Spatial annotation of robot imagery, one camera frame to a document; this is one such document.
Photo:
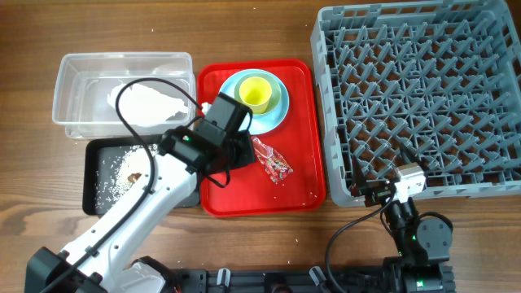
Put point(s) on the white rice pile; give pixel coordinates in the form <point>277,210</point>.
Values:
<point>114,166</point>

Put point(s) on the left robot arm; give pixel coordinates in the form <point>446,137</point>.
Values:
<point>96,261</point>

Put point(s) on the clear plastic bin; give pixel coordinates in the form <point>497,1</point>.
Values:
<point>89,85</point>

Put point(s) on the black tray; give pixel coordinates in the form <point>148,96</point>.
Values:
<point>91,160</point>

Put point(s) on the white napkin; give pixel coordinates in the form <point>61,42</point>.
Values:
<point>143,106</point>

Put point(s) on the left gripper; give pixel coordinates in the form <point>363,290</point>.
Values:
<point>246,152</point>

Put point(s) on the yellow cup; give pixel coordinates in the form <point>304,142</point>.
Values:
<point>256,93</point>

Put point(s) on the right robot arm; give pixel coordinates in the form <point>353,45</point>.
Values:
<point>423,240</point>

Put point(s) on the light blue plate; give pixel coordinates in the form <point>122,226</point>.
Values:
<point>269,122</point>

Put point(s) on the red serving tray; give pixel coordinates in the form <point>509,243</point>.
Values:
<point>251,191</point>

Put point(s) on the red candy wrapper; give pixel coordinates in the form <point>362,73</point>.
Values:
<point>272,161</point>

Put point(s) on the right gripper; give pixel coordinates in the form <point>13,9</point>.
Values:
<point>377,194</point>

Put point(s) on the light green bowl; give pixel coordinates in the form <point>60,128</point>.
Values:
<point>277,90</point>

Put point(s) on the dark food lump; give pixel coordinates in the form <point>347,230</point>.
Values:
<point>133,177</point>

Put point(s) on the grey dishwasher rack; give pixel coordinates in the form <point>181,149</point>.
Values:
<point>439,77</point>

